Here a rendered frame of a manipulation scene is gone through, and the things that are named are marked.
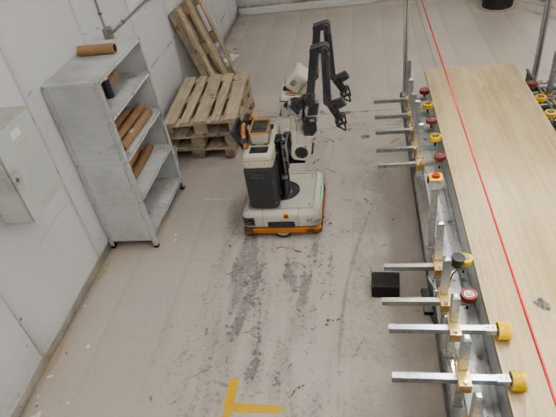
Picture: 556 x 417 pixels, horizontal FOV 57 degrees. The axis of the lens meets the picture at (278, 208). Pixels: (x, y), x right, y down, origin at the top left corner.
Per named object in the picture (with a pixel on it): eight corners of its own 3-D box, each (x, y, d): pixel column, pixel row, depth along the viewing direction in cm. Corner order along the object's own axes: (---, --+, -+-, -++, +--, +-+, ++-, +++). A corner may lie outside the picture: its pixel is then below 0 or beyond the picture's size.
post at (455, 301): (444, 365, 246) (452, 298, 217) (443, 358, 249) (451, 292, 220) (452, 365, 246) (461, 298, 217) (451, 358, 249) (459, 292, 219)
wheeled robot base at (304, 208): (244, 237, 437) (239, 213, 421) (256, 192, 486) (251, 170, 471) (323, 235, 425) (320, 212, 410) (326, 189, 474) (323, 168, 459)
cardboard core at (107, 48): (74, 48, 393) (111, 45, 388) (79, 44, 399) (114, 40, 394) (79, 58, 398) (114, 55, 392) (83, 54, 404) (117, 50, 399)
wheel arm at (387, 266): (384, 272, 276) (384, 266, 274) (383, 267, 279) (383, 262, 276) (467, 271, 269) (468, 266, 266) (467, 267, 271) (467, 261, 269)
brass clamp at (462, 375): (457, 393, 205) (457, 385, 202) (452, 364, 215) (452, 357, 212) (472, 393, 204) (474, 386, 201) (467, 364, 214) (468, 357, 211)
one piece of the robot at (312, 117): (299, 136, 389) (295, 111, 376) (302, 119, 411) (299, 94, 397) (319, 136, 386) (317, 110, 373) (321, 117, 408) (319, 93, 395)
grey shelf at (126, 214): (111, 248, 453) (39, 87, 359) (144, 189, 523) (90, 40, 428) (158, 247, 445) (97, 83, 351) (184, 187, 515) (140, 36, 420)
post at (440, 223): (432, 288, 285) (438, 222, 256) (431, 284, 288) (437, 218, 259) (438, 288, 285) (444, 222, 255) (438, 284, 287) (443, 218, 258)
